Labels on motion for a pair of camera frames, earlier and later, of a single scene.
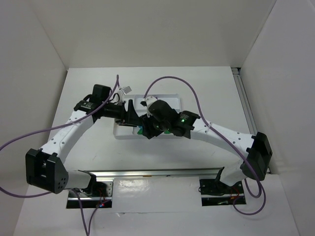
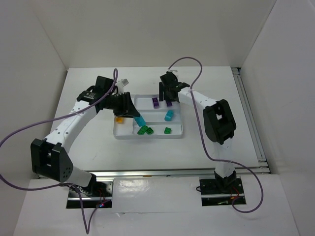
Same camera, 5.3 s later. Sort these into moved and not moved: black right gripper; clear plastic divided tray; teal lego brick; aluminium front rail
Moved: teal lego brick; black right gripper
Not moved: clear plastic divided tray; aluminium front rail
